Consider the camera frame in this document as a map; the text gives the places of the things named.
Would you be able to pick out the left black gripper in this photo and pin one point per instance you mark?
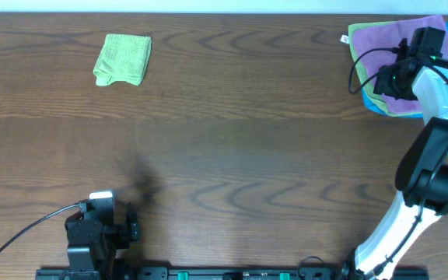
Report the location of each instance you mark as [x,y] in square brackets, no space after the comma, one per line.
[131,230]

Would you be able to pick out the blue cloth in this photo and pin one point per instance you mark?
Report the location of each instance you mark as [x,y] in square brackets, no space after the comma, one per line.
[368,102]

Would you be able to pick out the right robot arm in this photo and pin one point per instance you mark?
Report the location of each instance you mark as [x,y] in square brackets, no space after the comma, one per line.
[421,178]

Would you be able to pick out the purple cloth with label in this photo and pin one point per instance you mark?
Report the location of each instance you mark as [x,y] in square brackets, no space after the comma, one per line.
[379,39]

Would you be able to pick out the flat green cloth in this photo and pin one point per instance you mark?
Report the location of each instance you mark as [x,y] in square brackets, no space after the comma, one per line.
[358,66]

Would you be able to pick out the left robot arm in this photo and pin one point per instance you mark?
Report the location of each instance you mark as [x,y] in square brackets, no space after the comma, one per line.
[94,239]

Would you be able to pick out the folded green cloth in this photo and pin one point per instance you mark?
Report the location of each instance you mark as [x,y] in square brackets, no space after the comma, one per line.
[123,58]

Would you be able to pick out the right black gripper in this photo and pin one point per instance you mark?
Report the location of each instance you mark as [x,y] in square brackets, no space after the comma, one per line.
[387,86]

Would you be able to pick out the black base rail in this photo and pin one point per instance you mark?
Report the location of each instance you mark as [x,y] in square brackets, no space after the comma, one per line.
[162,273]

